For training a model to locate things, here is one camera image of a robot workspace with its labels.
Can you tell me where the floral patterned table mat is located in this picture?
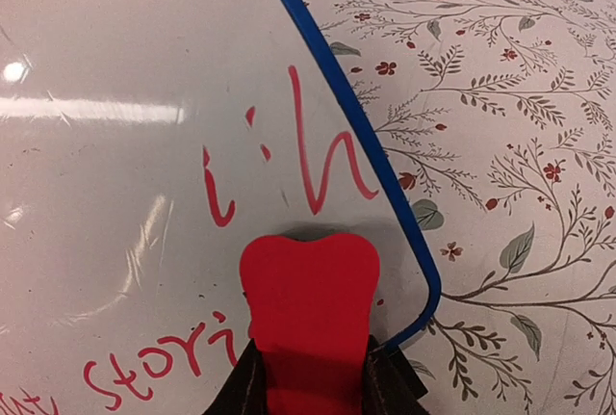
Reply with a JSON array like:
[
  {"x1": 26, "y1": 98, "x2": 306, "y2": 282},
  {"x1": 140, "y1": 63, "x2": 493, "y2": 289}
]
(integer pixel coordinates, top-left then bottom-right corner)
[{"x1": 304, "y1": 0, "x2": 615, "y2": 414}]

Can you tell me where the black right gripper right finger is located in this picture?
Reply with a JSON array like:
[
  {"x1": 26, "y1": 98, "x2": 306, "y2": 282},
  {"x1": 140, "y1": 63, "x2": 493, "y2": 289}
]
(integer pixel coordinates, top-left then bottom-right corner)
[{"x1": 362, "y1": 335, "x2": 428, "y2": 415}]

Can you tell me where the blue framed whiteboard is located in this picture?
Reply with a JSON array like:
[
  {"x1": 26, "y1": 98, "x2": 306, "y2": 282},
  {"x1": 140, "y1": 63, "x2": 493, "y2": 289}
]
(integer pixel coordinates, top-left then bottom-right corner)
[{"x1": 1, "y1": 0, "x2": 427, "y2": 414}]

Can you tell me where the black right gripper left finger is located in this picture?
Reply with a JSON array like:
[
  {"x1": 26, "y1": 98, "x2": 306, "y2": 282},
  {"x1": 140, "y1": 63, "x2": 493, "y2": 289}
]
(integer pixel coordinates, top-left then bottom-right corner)
[{"x1": 204, "y1": 339, "x2": 268, "y2": 415}]

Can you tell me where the red whiteboard eraser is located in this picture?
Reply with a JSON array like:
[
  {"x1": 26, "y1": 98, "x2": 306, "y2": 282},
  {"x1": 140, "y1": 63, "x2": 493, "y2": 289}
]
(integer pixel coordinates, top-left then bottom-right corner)
[{"x1": 240, "y1": 234, "x2": 380, "y2": 414}]

